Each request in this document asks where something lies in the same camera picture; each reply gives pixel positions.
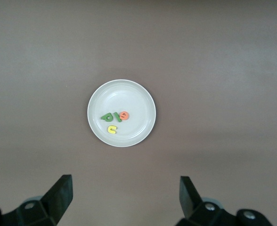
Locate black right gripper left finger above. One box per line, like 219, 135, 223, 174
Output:
0, 174, 73, 226

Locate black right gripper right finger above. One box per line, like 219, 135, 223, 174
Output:
178, 176, 275, 226

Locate green foam letter p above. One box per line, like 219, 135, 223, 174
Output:
100, 112, 114, 122

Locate beige brown plate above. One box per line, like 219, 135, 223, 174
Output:
87, 79, 156, 148

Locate brown table cover sheet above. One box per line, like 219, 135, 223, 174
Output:
0, 0, 277, 226

